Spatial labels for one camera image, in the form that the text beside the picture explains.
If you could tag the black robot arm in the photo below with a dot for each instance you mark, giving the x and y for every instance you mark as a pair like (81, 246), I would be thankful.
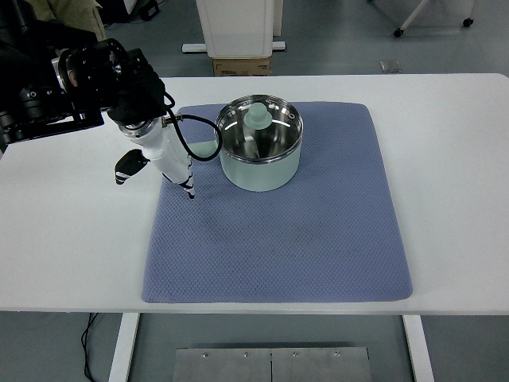
(131, 87)

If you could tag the white table leg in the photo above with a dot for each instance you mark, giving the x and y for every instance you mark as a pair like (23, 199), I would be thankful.
(123, 350)
(417, 350)

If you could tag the grey floor socket plate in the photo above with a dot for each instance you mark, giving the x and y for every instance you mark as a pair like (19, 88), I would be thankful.
(390, 66)

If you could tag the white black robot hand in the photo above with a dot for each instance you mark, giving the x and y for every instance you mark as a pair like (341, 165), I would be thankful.
(167, 159)

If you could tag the white stand base foot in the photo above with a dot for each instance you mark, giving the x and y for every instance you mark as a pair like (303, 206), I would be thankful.
(191, 47)

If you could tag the cardboard box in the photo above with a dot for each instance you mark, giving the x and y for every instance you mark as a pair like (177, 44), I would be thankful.
(242, 65)

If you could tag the glass lid with green knob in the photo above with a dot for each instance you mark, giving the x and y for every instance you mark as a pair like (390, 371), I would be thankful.
(258, 115)

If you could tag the person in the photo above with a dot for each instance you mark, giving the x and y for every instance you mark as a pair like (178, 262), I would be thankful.
(75, 12)

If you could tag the black floor device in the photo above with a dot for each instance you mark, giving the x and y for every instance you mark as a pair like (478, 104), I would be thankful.
(149, 10)

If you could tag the grey metal plate with screws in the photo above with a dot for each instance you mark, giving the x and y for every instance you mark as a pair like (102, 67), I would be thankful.
(238, 366)

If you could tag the white cabinet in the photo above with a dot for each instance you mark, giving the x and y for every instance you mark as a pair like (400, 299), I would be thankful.
(238, 28)

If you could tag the white frame with casters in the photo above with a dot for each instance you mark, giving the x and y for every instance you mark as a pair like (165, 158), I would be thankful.
(411, 15)

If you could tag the blue textured mat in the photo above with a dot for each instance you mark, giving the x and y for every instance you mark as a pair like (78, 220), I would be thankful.
(278, 258)

